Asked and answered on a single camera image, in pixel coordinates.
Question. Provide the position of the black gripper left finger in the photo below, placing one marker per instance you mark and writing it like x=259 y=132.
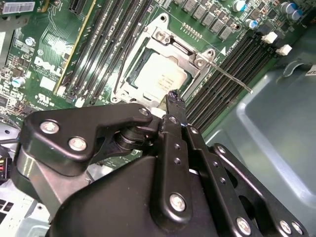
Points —
x=61 y=130

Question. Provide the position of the metal socket cover frame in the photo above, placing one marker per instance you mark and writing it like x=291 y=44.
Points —
x=177 y=56

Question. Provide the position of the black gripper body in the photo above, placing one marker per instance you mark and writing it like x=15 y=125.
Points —
x=118 y=202

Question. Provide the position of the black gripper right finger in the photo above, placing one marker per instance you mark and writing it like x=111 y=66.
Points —
x=207 y=160

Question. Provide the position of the silver CPU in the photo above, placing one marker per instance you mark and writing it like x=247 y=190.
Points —
x=160 y=74

